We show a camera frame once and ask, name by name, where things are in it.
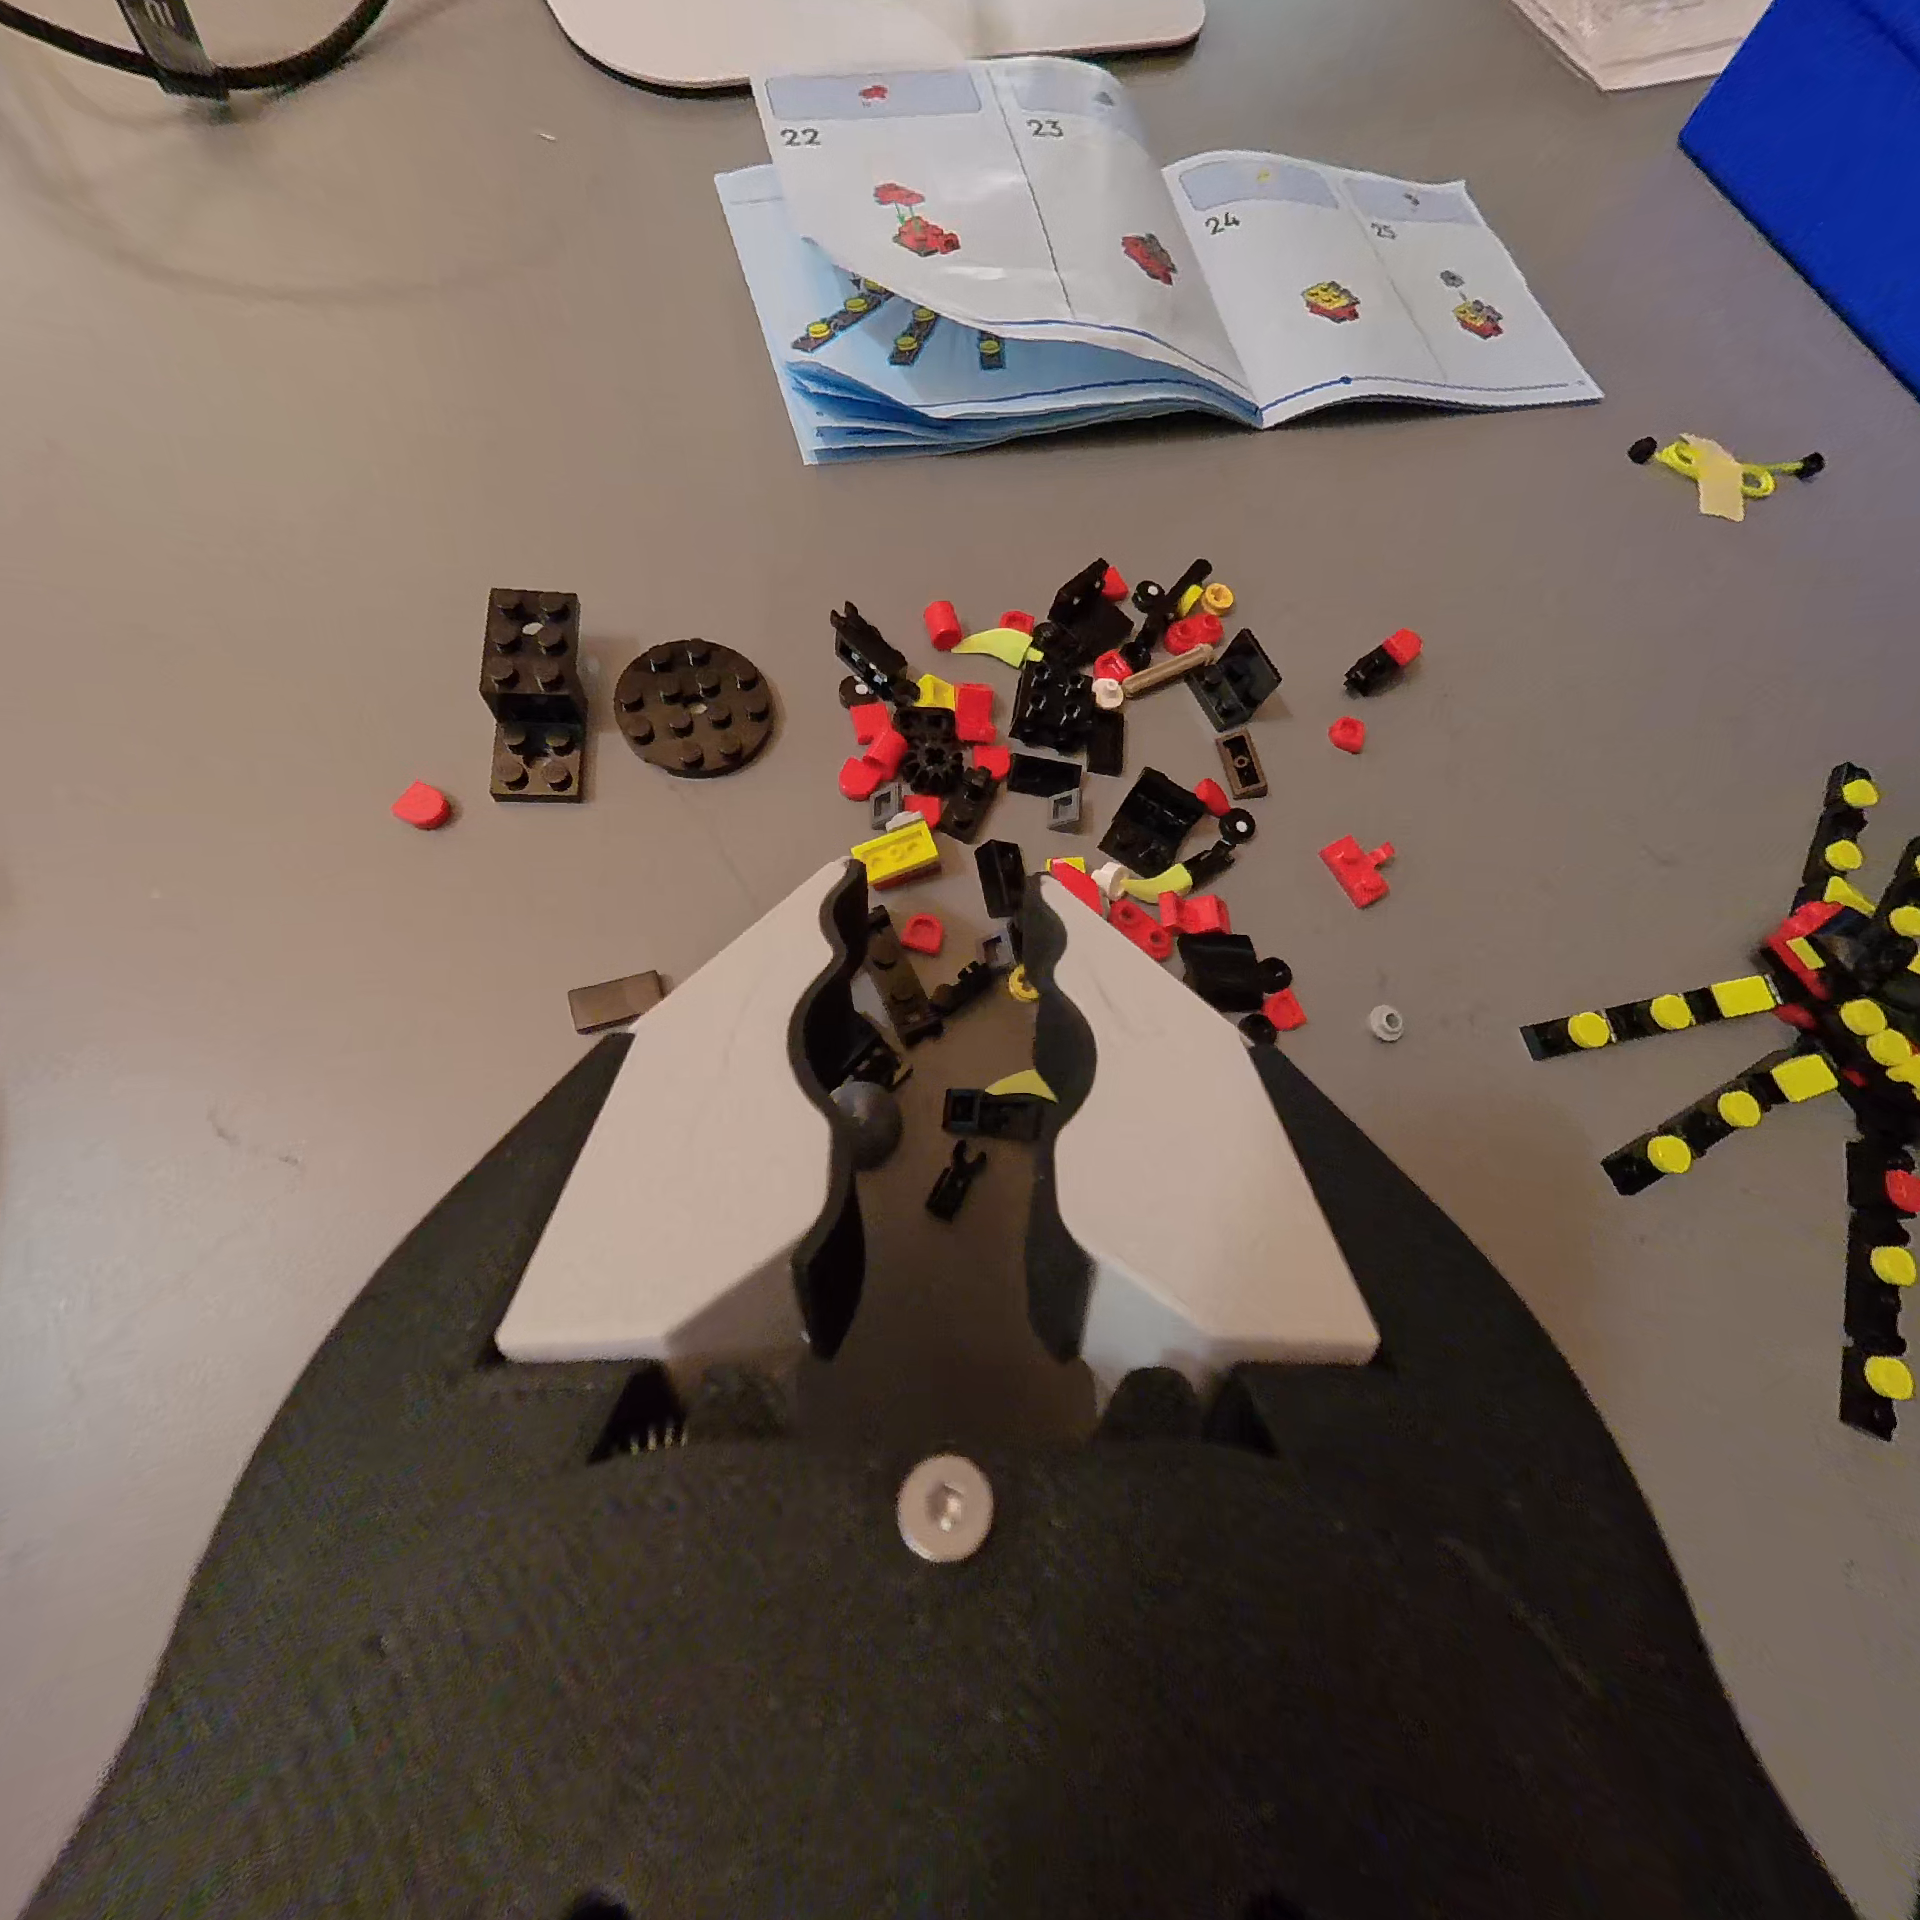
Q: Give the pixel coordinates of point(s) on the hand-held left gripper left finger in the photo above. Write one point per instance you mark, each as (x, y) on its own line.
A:
(674, 1172)

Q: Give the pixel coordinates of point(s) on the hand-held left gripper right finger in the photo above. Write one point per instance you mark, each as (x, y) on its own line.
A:
(1215, 1202)

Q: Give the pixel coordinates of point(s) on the pile of lego pieces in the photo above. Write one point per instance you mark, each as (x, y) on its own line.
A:
(1049, 704)

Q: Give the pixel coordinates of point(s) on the dark flat lego tile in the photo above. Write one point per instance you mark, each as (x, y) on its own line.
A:
(616, 1002)

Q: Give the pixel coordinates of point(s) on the grey round lego stud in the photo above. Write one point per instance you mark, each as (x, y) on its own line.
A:
(1386, 1022)

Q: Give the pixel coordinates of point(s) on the red rounded lego tile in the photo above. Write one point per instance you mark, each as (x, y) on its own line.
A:
(421, 805)

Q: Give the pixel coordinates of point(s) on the black round lego plate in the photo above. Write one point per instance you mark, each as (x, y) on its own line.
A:
(698, 709)

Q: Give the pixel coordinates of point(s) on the black lego brick assembly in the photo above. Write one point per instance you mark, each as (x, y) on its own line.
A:
(534, 676)

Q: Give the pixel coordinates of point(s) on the black and red lego connector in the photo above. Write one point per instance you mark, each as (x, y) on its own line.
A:
(1382, 667)

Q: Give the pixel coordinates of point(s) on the black yellow lego spider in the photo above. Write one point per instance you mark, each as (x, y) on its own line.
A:
(1815, 960)

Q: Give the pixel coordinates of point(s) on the lego instruction booklet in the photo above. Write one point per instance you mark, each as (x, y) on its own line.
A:
(1290, 300)

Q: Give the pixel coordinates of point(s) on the blue plastic bin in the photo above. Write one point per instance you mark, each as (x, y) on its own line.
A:
(1829, 182)

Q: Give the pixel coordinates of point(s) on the clear plastic bag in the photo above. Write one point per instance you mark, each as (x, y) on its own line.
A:
(1634, 37)

